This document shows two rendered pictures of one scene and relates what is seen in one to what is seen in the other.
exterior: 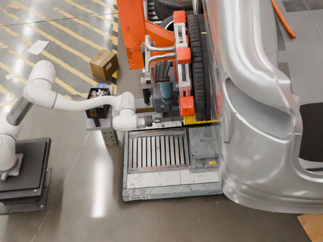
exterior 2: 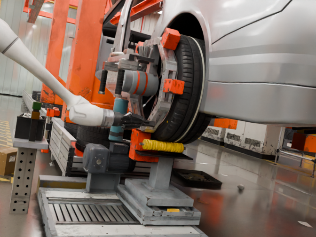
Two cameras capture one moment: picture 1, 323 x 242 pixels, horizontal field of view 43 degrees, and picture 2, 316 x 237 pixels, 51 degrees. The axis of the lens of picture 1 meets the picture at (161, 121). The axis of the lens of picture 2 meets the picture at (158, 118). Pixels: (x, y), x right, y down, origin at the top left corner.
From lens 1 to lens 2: 1.92 m
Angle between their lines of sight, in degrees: 51
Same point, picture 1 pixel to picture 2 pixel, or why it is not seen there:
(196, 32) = not seen: hidden behind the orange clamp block
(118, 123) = (82, 107)
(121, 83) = not seen: hidden behind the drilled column
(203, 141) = (154, 192)
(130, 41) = (76, 84)
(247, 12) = not seen: outside the picture
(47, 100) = (8, 32)
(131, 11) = (88, 50)
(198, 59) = (185, 42)
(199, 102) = (187, 82)
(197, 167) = (154, 215)
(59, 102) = (20, 44)
